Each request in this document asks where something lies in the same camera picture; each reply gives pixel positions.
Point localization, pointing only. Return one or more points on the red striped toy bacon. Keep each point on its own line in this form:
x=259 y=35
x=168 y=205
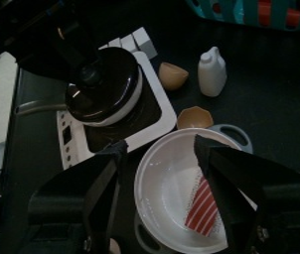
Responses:
x=203 y=208

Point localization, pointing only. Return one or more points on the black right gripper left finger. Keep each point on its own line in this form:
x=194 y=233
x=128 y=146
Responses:
x=99 y=185

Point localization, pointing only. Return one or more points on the red toy inside basket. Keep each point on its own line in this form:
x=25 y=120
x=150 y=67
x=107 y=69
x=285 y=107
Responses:
x=263 y=13

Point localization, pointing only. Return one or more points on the white toy stove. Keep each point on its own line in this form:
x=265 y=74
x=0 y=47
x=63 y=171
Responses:
x=166 y=109

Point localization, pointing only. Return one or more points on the white bowl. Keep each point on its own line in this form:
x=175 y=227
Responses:
x=166 y=185

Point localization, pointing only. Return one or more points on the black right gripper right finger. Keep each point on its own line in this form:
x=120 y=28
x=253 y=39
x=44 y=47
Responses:
x=231 y=178

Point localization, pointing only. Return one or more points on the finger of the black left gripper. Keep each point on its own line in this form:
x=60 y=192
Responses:
x=79 y=44

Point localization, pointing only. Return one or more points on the tan eggshell half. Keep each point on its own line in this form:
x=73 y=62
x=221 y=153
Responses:
x=172 y=76
x=194 y=118

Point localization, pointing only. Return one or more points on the white toy bottle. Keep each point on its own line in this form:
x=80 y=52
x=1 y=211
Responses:
x=211 y=74

